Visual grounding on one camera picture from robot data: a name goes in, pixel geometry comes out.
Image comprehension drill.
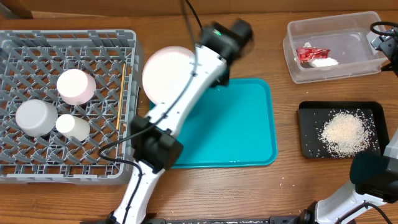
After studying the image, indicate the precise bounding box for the large white plate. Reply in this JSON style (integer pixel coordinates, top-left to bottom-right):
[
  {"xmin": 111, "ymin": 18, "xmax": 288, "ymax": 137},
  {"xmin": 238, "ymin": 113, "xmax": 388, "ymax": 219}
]
[{"xmin": 142, "ymin": 46, "xmax": 194, "ymax": 105}]

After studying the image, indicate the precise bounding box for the red snack wrapper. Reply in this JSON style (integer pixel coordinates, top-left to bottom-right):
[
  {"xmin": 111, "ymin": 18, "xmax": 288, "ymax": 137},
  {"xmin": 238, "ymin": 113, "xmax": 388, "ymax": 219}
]
[{"xmin": 296, "ymin": 47, "xmax": 330, "ymax": 63}]

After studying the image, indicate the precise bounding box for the white napkin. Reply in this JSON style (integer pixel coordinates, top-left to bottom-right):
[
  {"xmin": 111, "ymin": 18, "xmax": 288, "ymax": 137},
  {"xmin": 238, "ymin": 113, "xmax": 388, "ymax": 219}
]
[{"xmin": 303, "ymin": 42, "xmax": 339, "ymax": 67}]

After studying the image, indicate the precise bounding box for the wooden chopstick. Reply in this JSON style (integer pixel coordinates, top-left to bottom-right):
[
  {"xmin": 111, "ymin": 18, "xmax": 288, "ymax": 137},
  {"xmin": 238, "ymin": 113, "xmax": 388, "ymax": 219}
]
[{"xmin": 116, "ymin": 63, "xmax": 126, "ymax": 131}]

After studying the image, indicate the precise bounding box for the cream paper cup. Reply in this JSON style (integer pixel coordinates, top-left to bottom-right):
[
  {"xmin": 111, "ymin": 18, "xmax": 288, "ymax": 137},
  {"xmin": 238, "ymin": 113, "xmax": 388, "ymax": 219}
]
[{"xmin": 55, "ymin": 114, "xmax": 90, "ymax": 141}]

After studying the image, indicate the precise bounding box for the grey shallow bowl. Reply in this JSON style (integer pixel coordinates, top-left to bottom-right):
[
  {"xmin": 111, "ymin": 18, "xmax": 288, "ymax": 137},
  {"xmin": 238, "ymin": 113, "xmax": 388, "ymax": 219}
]
[{"xmin": 16, "ymin": 99, "xmax": 58, "ymax": 137}]

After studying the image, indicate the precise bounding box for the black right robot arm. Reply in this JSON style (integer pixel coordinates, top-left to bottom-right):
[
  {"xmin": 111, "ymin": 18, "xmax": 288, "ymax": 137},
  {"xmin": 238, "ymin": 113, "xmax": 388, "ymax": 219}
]
[{"xmin": 288, "ymin": 101, "xmax": 397, "ymax": 223}]

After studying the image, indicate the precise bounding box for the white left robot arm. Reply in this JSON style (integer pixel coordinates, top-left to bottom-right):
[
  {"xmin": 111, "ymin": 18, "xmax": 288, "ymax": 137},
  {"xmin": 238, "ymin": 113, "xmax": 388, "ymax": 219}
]
[{"xmin": 98, "ymin": 19, "xmax": 253, "ymax": 223}]

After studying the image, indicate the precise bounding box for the grey dishwasher rack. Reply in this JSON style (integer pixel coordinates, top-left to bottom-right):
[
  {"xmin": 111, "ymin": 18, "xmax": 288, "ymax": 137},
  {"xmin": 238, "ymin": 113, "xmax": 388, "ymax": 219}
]
[{"xmin": 1, "ymin": 30, "xmax": 144, "ymax": 185}]

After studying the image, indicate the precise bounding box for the teal plastic tray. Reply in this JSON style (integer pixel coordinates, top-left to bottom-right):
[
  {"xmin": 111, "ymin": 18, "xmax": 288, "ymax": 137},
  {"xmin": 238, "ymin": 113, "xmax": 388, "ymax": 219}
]
[{"xmin": 149, "ymin": 78, "xmax": 279, "ymax": 169}]

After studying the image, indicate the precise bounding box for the clear plastic bin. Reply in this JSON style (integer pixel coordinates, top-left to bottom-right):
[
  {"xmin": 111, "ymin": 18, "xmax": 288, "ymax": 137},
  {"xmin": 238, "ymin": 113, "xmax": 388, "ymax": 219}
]
[{"xmin": 282, "ymin": 11, "xmax": 387, "ymax": 84}]

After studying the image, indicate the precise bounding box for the black plastic tray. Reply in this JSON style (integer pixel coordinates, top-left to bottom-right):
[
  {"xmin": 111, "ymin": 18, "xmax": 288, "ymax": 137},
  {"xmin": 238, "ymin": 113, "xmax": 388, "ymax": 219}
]
[{"xmin": 297, "ymin": 101, "xmax": 389, "ymax": 159}]

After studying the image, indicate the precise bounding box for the pile of rice grains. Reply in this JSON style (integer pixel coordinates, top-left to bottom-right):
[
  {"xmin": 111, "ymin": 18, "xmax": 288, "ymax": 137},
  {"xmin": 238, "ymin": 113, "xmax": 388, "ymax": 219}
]
[{"xmin": 317, "ymin": 108, "xmax": 380, "ymax": 158}]

